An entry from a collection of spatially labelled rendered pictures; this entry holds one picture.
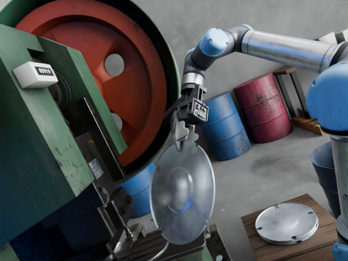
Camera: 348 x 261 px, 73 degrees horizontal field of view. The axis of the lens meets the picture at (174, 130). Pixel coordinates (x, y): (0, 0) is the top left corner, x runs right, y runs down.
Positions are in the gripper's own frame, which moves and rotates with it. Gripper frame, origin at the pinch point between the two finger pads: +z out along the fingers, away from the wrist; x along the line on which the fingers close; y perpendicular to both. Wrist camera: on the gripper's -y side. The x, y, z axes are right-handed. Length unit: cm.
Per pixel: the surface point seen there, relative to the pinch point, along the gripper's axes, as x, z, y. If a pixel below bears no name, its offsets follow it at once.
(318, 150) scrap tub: 115, -37, 3
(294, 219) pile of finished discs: 80, 10, 0
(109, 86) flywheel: -13.7, -28.2, -34.5
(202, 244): 7.5, 25.2, 6.0
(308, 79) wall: 295, -223, -55
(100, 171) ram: -15.7, 10.1, -15.5
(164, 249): 4.3, 28.4, -4.7
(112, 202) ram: -12.9, 18.6, -9.1
